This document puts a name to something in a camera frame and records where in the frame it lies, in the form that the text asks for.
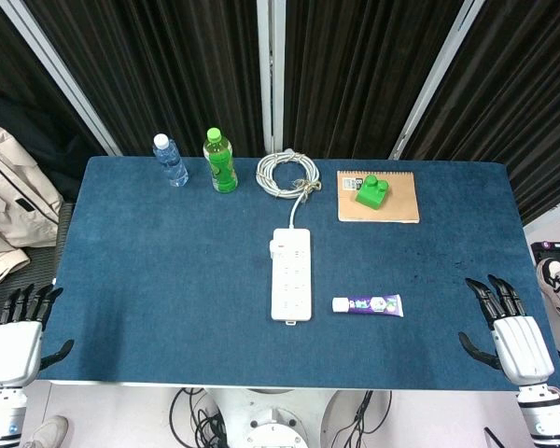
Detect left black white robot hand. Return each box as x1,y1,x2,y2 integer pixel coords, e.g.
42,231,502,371
0,283,75,388

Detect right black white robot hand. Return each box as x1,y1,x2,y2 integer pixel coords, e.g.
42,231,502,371
457,273,556,388

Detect white power strip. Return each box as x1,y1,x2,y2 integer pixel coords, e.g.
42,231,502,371
270,227,313,326

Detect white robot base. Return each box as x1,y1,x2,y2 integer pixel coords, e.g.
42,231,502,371
212,386,370,448

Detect black white sneaker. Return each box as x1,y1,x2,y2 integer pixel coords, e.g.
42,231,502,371
535,258,560,323

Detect grey shoe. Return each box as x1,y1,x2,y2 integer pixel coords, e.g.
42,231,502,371
22,414,70,448

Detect beige jacket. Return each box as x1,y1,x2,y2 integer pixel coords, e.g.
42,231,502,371
0,111,64,287

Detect purple toothpaste tube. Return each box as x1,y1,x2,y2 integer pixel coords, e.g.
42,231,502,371
331,293,405,318

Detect blue table cloth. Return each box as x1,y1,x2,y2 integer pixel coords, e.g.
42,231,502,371
37,156,560,391

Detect brown spiral notebook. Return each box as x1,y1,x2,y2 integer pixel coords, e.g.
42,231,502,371
336,170,422,224

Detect green toy building block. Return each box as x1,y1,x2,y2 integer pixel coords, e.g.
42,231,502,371
355,174,390,212

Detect clear water bottle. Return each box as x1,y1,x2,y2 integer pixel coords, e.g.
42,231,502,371
151,133,189,189

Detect green drink bottle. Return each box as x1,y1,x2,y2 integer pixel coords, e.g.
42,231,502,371
202,128,239,193

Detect black curtain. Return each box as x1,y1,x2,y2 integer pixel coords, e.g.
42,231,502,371
0,0,560,225

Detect black floor cables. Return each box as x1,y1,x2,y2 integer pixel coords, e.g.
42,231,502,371
169,386,229,448
330,389,394,448

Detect white frame post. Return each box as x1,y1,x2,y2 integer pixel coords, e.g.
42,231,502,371
0,0,123,157
388,0,487,161
256,0,287,156

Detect coiled white power cable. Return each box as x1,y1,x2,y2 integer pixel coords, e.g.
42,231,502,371
255,148,322,230

